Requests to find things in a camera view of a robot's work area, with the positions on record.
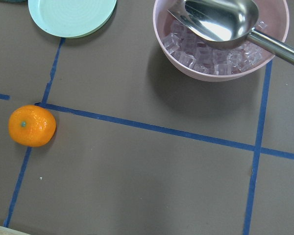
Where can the orange mandarin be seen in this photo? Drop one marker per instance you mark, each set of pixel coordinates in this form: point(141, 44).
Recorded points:
point(31, 126)

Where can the light green plate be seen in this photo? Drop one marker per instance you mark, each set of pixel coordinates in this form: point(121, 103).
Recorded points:
point(71, 18)

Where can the clear ice cubes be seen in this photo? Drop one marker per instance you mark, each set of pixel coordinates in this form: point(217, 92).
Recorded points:
point(189, 50)

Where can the metal ice scoop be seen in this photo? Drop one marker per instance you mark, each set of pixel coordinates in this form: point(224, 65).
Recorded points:
point(225, 24)

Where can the pink bowl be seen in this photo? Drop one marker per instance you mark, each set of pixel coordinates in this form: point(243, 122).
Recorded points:
point(274, 13)

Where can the bamboo cutting board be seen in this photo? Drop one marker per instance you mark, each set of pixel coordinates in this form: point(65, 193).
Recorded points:
point(8, 231)

